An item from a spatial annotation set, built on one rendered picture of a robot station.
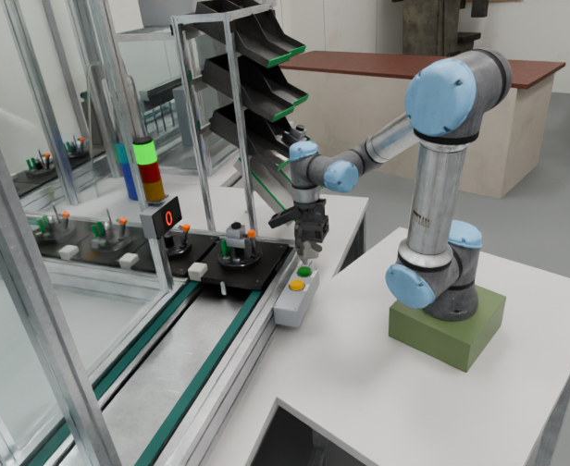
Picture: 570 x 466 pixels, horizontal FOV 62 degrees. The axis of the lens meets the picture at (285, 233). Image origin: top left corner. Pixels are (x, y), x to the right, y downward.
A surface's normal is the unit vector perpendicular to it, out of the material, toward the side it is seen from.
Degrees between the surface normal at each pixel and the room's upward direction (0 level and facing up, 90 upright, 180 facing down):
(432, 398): 0
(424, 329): 90
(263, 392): 0
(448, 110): 85
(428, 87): 85
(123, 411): 0
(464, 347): 90
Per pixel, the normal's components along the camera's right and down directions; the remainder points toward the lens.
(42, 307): 0.94, 0.10
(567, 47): -0.67, 0.40
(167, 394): -0.07, -0.87
